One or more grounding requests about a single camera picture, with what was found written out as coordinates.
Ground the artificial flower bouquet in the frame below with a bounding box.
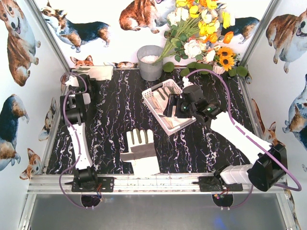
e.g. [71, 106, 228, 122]
[159, 0, 255, 77]

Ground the white green glove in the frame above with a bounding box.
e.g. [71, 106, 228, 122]
[72, 66, 114, 81]

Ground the white perforated storage basket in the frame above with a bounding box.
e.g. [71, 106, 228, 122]
[141, 79, 197, 137]

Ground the purple cable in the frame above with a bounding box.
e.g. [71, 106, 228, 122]
[59, 72, 89, 209]
[186, 69, 302, 209]

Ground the grey metal bucket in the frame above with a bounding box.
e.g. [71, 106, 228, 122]
[137, 45, 163, 81]

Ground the white grey cuff glove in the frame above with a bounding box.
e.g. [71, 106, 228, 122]
[120, 128, 160, 178]

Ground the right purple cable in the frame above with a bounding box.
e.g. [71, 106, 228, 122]
[186, 69, 302, 209]

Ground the white ribbed sunflower pot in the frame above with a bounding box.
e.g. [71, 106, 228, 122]
[213, 64, 226, 75]

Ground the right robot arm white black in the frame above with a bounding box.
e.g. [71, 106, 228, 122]
[163, 77, 287, 192]

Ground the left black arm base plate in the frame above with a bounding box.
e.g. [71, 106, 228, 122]
[94, 176, 115, 193]

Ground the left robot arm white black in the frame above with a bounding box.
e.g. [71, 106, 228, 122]
[60, 72, 98, 192]

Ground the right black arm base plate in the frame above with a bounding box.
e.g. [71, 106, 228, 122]
[192, 176, 243, 192]

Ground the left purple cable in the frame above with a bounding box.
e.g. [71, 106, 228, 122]
[59, 72, 89, 209]

